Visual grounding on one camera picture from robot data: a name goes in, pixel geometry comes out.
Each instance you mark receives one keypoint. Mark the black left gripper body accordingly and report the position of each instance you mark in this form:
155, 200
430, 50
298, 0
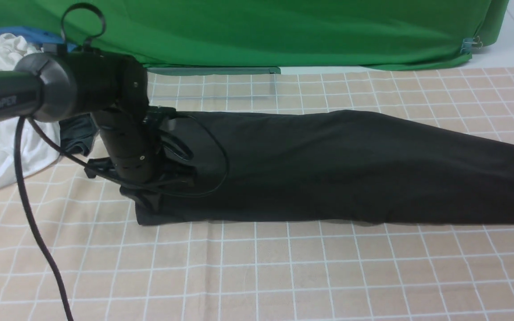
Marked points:
143, 179

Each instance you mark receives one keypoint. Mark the dark gray long-sleeve shirt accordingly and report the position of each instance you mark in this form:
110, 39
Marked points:
344, 165

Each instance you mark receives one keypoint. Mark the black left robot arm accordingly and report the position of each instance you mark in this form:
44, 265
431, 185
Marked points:
112, 88

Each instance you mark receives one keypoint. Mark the dark gray crumpled garment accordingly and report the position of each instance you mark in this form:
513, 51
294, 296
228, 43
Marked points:
77, 134

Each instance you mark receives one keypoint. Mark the beige checkered tablecloth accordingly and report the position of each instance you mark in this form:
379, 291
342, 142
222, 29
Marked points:
115, 270

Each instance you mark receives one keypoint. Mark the green metal base bar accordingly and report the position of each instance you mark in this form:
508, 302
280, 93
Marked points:
203, 71

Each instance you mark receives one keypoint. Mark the blue garment in pile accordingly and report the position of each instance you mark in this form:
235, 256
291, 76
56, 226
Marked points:
35, 36

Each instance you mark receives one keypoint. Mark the white crumpled garment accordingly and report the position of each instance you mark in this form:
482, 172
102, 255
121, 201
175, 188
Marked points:
36, 154

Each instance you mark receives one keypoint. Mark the green backdrop cloth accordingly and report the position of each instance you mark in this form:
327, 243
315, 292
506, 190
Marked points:
392, 35

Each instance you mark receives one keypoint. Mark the blue binder clip lower right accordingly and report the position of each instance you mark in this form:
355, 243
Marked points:
469, 44

